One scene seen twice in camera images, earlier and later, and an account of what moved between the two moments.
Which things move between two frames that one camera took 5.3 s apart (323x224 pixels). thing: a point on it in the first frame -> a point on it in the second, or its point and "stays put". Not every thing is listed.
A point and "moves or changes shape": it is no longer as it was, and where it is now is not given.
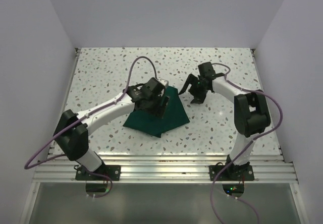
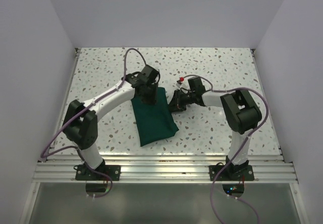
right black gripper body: [199, 90] -> [186, 99]
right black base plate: [231, 173] stays put
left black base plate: [113, 172] stays put
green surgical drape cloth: [175, 116] moves or changes shape
